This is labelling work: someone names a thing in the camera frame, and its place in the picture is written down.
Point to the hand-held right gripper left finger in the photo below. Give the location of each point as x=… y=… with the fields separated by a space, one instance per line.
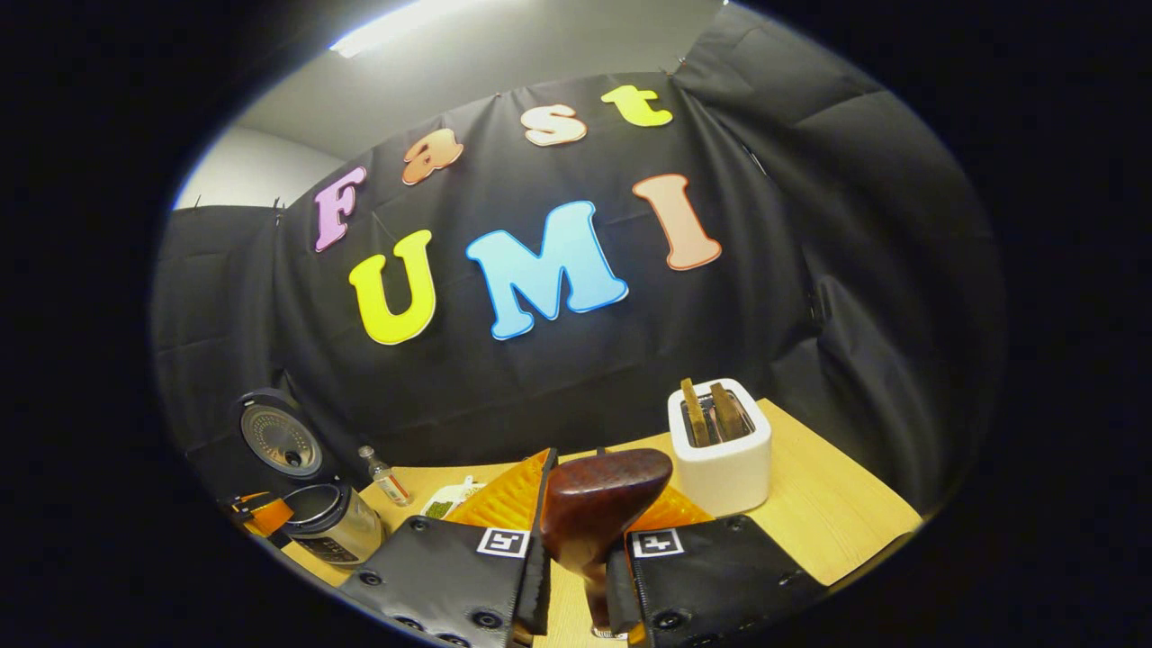
x=544 y=558

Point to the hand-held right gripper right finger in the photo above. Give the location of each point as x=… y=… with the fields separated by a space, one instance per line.
x=711 y=576

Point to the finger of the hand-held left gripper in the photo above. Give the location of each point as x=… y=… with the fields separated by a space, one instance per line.
x=270 y=515

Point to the dark grey rice cooker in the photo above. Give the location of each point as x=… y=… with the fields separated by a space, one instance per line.
x=342 y=526

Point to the brown wooden spoon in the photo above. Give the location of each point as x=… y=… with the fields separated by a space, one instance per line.
x=598 y=495

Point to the white toaster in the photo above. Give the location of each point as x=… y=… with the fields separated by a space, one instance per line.
x=720 y=477

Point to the white divided bean dish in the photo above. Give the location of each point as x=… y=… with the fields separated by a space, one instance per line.
x=441 y=499

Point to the small glass bottle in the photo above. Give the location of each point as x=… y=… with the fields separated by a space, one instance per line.
x=391 y=488

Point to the brown bread slice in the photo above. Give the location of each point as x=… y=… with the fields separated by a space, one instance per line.
x=729 y=414
x=695 y=414

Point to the black backdrop cloth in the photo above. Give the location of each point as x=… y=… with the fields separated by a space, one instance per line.
x=558 y=387

